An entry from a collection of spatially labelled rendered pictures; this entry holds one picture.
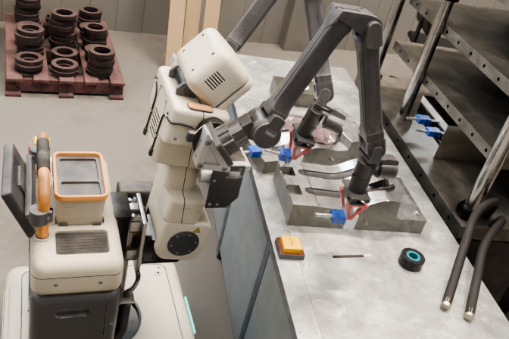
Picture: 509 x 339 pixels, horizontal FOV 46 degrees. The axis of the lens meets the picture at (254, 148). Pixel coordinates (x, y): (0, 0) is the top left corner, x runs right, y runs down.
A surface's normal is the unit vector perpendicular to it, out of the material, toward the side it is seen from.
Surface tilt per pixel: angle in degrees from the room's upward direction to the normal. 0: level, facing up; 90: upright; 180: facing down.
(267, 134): 86
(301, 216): 90
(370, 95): 87
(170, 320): 0
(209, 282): 0
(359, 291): 0
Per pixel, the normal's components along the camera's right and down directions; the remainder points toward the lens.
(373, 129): 0.17, 0.31
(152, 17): 0.29, 0.55
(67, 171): 0.21, -0.83
